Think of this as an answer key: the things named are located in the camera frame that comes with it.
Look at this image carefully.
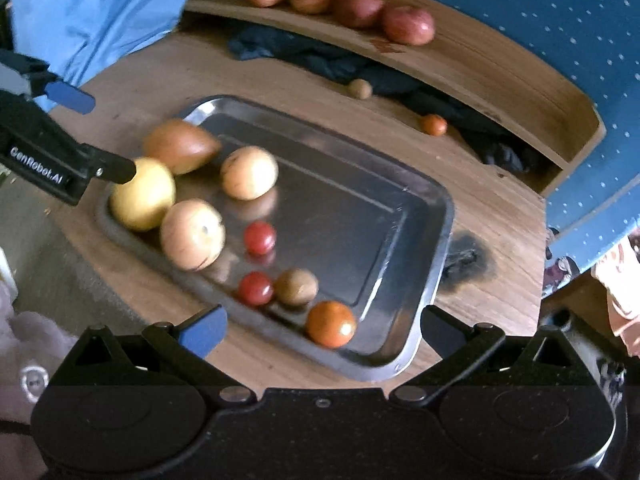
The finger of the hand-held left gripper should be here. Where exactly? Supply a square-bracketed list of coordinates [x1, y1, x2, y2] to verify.
[79, 143, 137, 185]
[0, 50, 97, 115]

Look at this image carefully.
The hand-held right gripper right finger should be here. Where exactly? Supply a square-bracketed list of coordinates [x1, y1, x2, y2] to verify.
[389, 305, 596, 408]

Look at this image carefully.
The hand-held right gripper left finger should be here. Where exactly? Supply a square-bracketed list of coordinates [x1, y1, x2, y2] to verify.
[55, 304, 257, 407]

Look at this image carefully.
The yellow lemon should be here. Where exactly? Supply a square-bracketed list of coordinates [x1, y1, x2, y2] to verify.
[109, 157, 177, 232]

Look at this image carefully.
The small red tomato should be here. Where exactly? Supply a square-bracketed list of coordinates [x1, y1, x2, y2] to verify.
[237, 271, 274, 307]
[243, 221, 277, 255]

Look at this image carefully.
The yellow-green mango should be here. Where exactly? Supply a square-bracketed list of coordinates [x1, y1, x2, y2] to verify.
[142, 118, 222, 176]

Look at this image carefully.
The striped pepino melon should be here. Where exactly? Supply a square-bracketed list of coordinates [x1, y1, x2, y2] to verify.
[160, 199, 227, 271]

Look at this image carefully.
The small brown-green fruit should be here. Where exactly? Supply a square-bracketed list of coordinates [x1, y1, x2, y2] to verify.
[273, 268, 319, 307]

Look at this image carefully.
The orange tomato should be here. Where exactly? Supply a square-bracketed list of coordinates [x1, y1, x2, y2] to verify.
[305, 300, 357, 350]

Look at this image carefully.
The pale orange round fruit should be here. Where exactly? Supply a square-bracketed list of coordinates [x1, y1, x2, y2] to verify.
[220, 146, 279, 201]

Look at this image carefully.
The metal tray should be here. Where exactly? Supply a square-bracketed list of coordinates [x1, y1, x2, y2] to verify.
[95, 94, 456, 382]

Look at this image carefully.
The light blue plastic sheet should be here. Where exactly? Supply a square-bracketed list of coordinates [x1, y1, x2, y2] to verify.
[5, 0, 198, 111]

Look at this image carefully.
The person's grey garment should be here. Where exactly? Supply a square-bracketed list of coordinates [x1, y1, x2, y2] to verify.
[0, 280, 81, 480]

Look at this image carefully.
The pink bedding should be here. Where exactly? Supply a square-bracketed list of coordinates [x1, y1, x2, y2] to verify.
[591, 227, 640, 356]

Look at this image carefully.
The small red-orange tomato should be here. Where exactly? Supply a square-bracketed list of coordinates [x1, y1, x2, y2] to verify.
[419, 114, 448, 137]

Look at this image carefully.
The dark blue cloth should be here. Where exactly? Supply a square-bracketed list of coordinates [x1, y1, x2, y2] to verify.
[228, 25, 546, 176]

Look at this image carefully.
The curved wooden shelf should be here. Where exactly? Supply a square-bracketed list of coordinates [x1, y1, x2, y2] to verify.
[182, 0, 607, 198]

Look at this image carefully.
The blue white-dotted panel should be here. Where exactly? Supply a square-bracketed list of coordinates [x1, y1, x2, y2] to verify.
[412, 0, 640, 291]

